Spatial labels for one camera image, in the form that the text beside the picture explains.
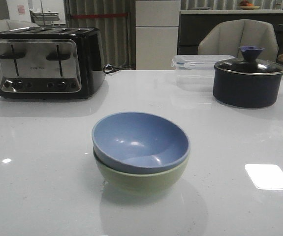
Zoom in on blue plastic bowl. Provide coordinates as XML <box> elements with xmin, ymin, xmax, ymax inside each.
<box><xmin>92</xmin><ymin>112</ymin><xmax>190</xmax><ymax>174</ymax></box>

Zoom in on green plastic bowl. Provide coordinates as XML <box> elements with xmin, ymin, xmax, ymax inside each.
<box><xmin>93</xmin><ymin>150</ymin><xmax>190</xmax><ymax>196</ymax></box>

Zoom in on black toaster power cord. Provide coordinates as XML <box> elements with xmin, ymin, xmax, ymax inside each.
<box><xmin>102</xmin><ymin>64</ymin><xmax>124</xmax><ymax>74</ymax></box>

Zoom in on glass lid with blue knob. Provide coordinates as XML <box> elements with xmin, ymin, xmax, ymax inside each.
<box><xmin>214</xmin><ymin>46</ymin><xmax>283</xmax><ymax>75</ymax></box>

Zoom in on dark blue saucepan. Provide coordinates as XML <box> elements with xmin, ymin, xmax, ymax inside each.
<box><xmin>213</xmin><ymin>65</ymin><xmax>283</xmax><ymax>108</ymax></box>

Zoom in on beige upholstered chair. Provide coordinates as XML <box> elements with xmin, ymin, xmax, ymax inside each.
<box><xmin>198</xmin><ymin>19</ymin><xmax>279</xmax><ymax>62</ymax></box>

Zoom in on clear plastic food container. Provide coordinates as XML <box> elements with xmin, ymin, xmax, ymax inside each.
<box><xmin>171</xmin><ymin>55</ymin><xmax>234</xmax><ymax>92</ymax></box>

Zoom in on dark kitchen counter cabinet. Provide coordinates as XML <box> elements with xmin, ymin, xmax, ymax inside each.
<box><xmin>178</xmin><ymin>9</ymin><xmax>283</xmax><ymax>55</ymax></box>

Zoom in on fruit plate on counter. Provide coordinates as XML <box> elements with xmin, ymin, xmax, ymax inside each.
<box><xmin>238</xmin><ymin>0</ymin><xmax>260</xmax><ymax>10</ymax></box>

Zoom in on black chrome four-slot toaster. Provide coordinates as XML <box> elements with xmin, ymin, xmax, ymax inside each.
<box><xmin>0</xmin><ymin>27</ymin><xmax>105</xmax><ymax>99</ymax></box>

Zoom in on white refrigerator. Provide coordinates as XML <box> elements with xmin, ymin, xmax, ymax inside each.
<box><xmin>135</xmin><ymin>0</ymin><xmax>181</xmax><ymax>70</ymax></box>

